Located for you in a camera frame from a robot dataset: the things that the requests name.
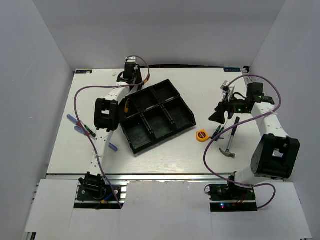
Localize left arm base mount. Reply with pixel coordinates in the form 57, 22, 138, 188
74, 172, 125, 210

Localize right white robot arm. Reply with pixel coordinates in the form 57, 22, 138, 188
209, 81, 300, 200

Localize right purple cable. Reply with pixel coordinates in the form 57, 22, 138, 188
202, 74, 286, 210

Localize black six-compartment tray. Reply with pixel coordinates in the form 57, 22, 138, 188
119, 79, 196, 154

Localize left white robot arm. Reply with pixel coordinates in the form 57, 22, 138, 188
73, 56, 150, 200

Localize silver wrench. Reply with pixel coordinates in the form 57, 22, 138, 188
220, 81, 235, 102

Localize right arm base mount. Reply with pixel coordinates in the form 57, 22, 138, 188
204, 183, 258, 213

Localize yellow long-nose pliers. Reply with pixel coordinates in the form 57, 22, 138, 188
140, 73, 151, 86

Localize black handle claw hammer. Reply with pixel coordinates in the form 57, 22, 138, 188
219, 126, 237, 159

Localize blue handle screwdriver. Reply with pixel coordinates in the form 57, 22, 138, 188
74, 126, 96, 139
66, 114, 85, 128
108, 142, 118, 152

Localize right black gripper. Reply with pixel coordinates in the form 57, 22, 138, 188
208, 92, 249, 124

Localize green black precision screwdriver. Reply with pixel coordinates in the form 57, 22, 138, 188
211, 124, 223, 139

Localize yellow black pliers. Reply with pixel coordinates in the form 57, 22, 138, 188
124, 98, 131, 118

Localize orange tape measure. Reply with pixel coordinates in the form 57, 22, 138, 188
195, 129, 210, 143

